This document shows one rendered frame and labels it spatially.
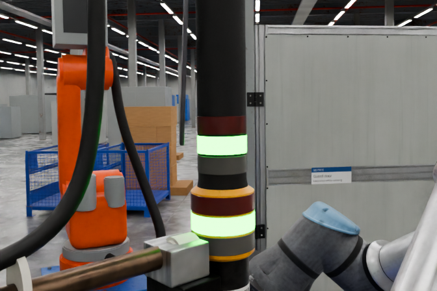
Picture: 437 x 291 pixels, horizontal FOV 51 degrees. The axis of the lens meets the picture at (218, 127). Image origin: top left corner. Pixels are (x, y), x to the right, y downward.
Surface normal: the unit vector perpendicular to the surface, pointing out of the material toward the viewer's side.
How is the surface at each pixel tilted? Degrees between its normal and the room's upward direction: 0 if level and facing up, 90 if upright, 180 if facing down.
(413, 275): 36
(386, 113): 90
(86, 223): 90
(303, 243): 71
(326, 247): 91
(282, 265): 56
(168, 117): 90
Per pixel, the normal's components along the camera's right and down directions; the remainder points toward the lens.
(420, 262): -0.54, -0.79
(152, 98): -0.08, 0.05
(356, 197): 0.13, 0.06
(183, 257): 0.67, 0.03
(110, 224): 0.39, 0.04
